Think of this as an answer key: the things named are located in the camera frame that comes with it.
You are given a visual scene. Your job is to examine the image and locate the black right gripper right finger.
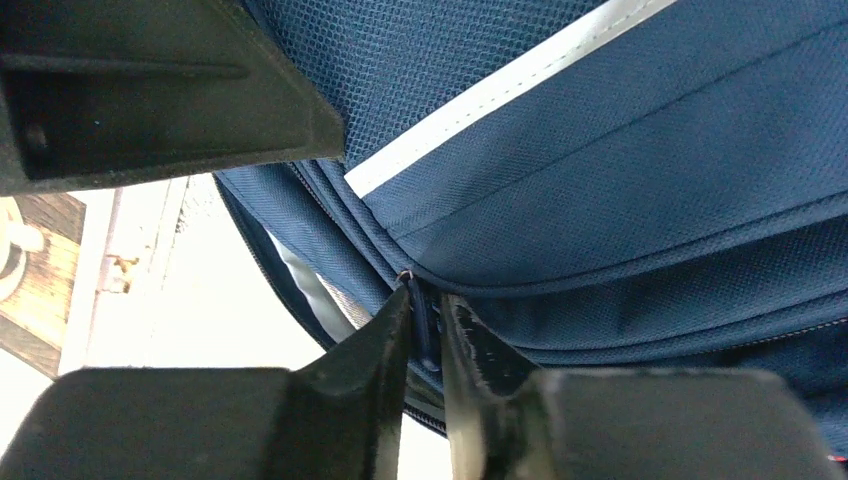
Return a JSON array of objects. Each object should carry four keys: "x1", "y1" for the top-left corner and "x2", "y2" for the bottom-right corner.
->
[{"x1": 441, "y1": 294, "x2": 842, "y2": 479}]

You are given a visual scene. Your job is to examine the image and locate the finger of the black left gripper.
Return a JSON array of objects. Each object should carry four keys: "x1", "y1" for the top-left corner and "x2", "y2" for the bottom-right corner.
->
[{"x1": 1, "y1": 1, "x2": 344, "y2": 196}]

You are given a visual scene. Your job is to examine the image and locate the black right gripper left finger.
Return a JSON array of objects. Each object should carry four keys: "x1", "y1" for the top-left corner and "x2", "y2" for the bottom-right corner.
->
[{"x1": 1, "y1": 288, "x2": 411, "y2": 479}]

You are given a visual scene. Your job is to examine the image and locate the navy blue student backpack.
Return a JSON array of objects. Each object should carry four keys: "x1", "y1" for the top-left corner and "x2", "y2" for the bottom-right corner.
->
[{"x1": 215, "y1": 1, "x2": 847, "y2": 461}]

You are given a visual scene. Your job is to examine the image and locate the white coffee cover book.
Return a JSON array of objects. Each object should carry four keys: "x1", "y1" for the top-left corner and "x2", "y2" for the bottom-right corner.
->
[{"x1": 1, "y1": 177, "x2": 189, "y2": 379}]

